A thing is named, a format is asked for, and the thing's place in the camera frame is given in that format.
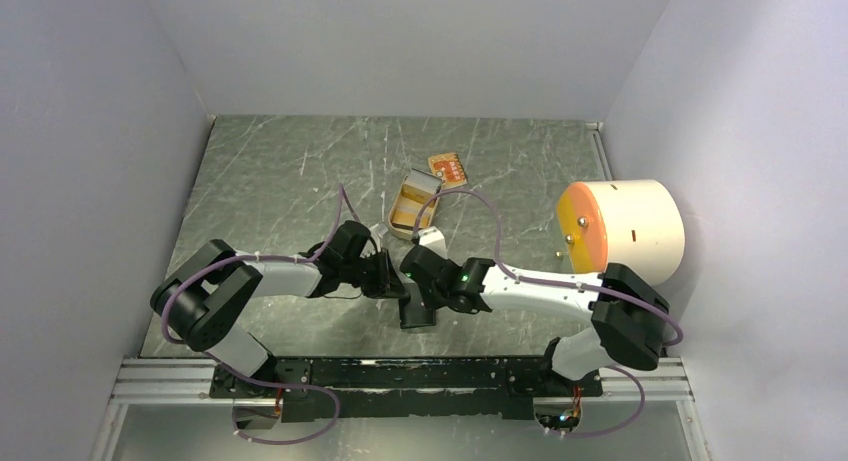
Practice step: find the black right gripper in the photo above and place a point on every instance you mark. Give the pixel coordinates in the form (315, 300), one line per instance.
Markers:
(429, 301)

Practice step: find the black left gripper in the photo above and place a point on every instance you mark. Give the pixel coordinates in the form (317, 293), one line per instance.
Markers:
(388, 283)

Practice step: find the black card holder wallet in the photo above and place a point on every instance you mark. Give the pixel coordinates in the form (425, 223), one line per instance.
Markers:
(412, 311)

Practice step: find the grey credit card stack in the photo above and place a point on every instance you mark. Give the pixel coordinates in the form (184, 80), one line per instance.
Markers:
(420, 185)

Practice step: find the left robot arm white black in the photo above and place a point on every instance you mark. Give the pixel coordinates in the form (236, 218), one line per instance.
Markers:
(200, 303)

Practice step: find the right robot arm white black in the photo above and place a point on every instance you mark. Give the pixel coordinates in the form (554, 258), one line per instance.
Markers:
(624, 318)

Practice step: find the orange patterned card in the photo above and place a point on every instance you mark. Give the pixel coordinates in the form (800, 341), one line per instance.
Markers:
(449, 169)

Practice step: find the beige oval tray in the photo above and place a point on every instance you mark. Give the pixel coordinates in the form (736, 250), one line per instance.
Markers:
(402, 215)

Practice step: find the cream cylinder orange face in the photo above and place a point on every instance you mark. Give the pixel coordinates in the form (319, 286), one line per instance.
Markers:
(631, 222)

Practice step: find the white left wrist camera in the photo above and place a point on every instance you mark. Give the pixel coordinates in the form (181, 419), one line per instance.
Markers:
(378, 232)

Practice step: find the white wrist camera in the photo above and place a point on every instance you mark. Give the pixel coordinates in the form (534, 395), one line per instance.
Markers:
(433, 239)
(378, 232)

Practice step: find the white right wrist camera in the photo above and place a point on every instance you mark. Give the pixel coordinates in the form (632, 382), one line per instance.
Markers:
(433, 239)

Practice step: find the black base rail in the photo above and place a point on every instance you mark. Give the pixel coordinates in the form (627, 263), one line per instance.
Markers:
(399, 387)

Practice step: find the aluminium frame extrusion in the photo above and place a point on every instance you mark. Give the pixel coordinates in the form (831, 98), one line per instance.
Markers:
(187, 382)

